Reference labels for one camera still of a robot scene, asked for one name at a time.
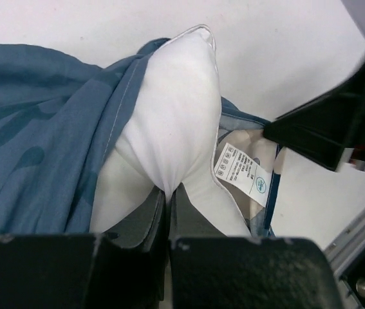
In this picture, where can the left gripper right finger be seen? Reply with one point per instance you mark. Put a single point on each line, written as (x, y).
(210, 270)

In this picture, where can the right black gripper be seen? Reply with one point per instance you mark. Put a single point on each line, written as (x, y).
(323, 128)

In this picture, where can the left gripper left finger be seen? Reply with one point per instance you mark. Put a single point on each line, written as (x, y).
(122, 267)

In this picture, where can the white pillow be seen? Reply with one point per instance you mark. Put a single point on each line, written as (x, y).
(170, 139)

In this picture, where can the blue cartoon print pillowcase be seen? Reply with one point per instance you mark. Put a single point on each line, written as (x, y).
(59, 117)

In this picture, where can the white care label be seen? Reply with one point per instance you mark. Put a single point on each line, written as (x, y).
(238, 169)

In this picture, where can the aluminium table frame rail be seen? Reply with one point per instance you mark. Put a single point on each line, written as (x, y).
(346, 254)

